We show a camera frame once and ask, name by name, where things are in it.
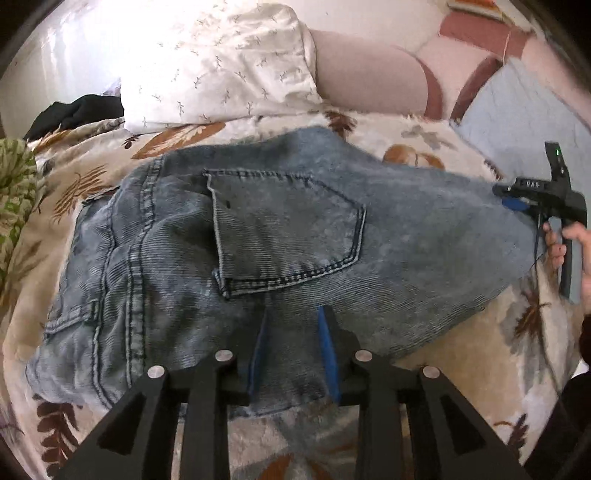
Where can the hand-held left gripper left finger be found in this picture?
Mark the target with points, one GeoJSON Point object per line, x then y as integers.
{"type": "Point", "coordinates": [256, 355]}

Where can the floral bed sheet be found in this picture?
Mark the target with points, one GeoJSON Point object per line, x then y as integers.
{"type": "Point", "coordinates": [485, 369]}

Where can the pink bolster cushion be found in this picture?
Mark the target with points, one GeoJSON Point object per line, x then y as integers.
{"type": "Point", "coordinates": [374, 74]}

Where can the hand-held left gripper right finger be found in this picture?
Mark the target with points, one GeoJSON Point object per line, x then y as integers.
{"type": "Point", "coordinates": [328, 350]}

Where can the person's right hand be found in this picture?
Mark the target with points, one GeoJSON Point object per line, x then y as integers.
{"type": "Point", "coordinates": [565, 251]}

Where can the green patterned cloth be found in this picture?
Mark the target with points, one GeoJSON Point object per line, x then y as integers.
{"type": "Point", "coordinates": [14, 194]}

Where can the pink patterned blanket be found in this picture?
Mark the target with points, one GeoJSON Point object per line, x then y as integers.
{"type": "Point", "coordinates": [480, 41]}

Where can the white leaf-print pillow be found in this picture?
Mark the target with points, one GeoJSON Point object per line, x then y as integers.
{"type": "Point", "coordinates": [217, 69]}

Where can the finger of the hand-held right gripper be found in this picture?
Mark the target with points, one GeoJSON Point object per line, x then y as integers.
{"type": "Point", "coordinates": [510, 197]}

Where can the blue denim pants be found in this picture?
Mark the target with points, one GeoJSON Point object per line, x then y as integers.
{"type": "Point", "coordinates": [277, 258]}

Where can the black cloth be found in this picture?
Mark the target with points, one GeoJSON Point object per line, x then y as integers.
{"type": "Point", "coordinates": [76, 113]}

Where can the light blue cloth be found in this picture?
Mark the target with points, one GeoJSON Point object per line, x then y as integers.
{"type": "Point", "coordinates": [521, 110]}

